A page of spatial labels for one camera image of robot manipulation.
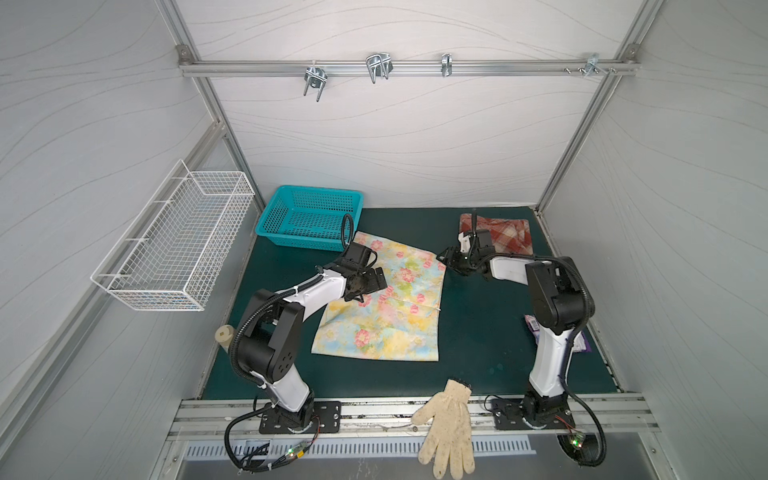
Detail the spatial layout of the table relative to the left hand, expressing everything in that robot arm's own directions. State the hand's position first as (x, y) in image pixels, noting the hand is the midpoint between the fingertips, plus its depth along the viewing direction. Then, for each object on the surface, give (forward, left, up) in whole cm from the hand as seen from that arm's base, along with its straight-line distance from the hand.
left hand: (378, 280), depth 93 cm
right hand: (+13, -23, -1) cm, 27 cm away
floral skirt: (-12, -7, -4) cm, 15 cm away
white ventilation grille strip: (-45, +32, -1) cm, 55 cm away
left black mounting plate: (-38, +11, -5) cm, 40 cm away
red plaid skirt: (+22, -46, -2) cm, 51 cm away
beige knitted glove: (-42, -19, -5) cm, 46 cm away
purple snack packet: (-17, -59, -4) cm, 62 cm away
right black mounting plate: (-35, -35, -4) cm, 50 cm away
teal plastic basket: (+32, +30, -5) cm, 44 cm away
